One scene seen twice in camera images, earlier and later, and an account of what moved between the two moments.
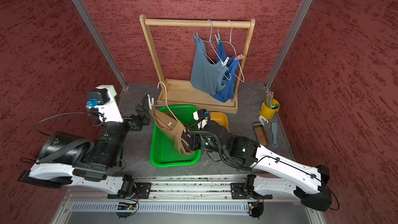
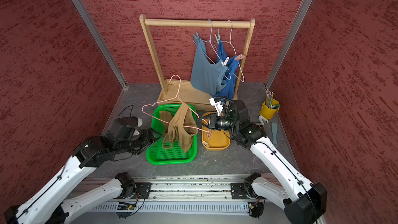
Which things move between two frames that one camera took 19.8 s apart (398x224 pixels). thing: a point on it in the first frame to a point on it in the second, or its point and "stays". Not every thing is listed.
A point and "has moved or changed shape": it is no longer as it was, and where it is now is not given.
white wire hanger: x=243 y=81 stays
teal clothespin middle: x=217 y=38 stays
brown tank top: x=166 y=121 has moved or changed shape
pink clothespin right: x=239 y=57 stays
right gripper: x=194 y=141 to x=213 y=123
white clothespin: x=224 y=64 stays
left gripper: x=142 y=114 to x=146 y=141
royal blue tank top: x=226 y=95 stays
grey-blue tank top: x=207 y=74 stays
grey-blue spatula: x=274 y=130 stays
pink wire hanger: x=166 y=104 to x=176 y=96
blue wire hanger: x=210 y=42 stays
